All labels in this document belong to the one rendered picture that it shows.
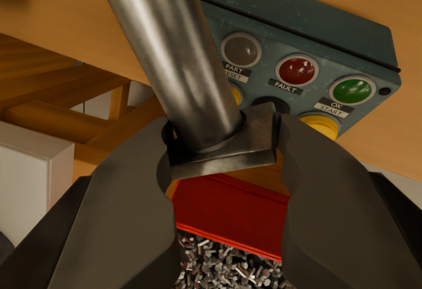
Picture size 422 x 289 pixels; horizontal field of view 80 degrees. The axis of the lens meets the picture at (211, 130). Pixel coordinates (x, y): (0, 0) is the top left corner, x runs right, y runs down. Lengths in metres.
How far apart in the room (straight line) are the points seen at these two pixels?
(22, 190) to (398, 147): 0.37
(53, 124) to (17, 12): 0.25
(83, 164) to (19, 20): 0.17
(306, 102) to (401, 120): 0.10
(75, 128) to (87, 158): 0.13
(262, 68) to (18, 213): 0.32
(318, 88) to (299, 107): 0.02
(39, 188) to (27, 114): 0.21
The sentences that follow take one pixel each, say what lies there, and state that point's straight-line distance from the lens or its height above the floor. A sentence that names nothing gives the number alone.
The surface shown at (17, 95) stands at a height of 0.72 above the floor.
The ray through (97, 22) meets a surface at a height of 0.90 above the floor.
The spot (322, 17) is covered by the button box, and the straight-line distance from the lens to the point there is 0.19.
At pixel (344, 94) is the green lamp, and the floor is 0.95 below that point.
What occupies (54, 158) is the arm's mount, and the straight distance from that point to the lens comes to 0.32.
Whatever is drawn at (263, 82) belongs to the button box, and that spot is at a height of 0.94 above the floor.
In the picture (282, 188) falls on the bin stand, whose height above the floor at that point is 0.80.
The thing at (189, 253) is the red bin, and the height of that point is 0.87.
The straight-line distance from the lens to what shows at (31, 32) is 0.27.
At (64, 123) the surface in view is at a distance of 0.49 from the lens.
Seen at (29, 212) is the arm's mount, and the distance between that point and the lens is 0.37.
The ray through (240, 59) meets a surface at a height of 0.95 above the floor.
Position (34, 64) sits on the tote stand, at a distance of 1.13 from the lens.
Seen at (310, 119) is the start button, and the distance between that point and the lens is 0.18.
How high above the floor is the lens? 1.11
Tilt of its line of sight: 68 degrees down
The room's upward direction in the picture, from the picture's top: 163 degrees counter-clockwise
